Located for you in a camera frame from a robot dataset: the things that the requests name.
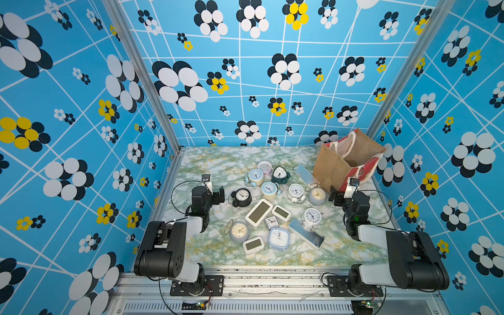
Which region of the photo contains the blue mirror clock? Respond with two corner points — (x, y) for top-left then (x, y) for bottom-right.
(288, 219), (325, 249)

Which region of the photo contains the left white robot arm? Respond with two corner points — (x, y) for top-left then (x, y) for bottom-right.
(134, 186), (225, 287)

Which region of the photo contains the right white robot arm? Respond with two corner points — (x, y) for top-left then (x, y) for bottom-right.
(329, 187), (450, 295)

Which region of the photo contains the grey round beige-face clock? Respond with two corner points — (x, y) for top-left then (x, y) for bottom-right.
(305, 183), (328, 206)

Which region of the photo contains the black round alarm clock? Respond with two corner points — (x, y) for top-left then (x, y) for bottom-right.
(230, 188), (252, 207)

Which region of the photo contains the white twin-bell alarm clock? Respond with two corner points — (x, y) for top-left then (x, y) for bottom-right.
(302, 208), (322, 230)

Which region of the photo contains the large white digital clock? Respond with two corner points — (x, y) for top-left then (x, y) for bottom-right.
(245, 198), (273, 228)

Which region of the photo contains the white bell alarm clock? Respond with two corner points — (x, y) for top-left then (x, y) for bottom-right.
(287, 183), (306, 203)

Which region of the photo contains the blue twin-bell alarm clock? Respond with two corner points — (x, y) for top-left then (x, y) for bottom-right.
(244, 168), (264, 187)

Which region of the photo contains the cream blue round clock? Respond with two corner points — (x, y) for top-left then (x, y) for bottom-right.
(261, 181), (283, 201)

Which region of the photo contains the pink round alarm clock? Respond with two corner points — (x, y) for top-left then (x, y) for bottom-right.
(257, 160), (273, 177)

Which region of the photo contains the small clear square clock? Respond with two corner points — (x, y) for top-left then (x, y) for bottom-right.
(264, 216), (279, 230)

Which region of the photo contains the lowest white digital clock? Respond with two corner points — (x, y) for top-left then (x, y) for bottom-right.
(242, 236), (265, 255)

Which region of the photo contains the small white digital clock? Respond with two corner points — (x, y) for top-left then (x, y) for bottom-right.
(272, 205), (292, 222)

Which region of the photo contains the dark green triangular clock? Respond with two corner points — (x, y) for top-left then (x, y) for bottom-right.
(271, 166), (291, 185)

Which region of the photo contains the light blue square alarm clock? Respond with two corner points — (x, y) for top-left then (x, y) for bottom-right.
(268, 227), (290, 251)

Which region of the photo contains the green circuit board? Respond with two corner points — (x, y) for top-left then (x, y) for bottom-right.
(352, 301), (374, 315)
(181, 300), (210, 311)

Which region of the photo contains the right green circuit board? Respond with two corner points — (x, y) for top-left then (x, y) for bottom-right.
(352, 301), (374, 315)

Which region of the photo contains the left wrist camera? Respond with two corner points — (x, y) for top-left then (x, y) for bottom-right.
(202, 174), (213, 194)

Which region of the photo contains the grey round clock wire handle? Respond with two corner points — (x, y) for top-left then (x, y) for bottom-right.
(224, 219), (250, 244)

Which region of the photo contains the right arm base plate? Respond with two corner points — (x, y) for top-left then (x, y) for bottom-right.
(325, 275), (385, 298)

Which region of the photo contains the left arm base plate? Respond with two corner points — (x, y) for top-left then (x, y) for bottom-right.
(169, 275), (224, 297)

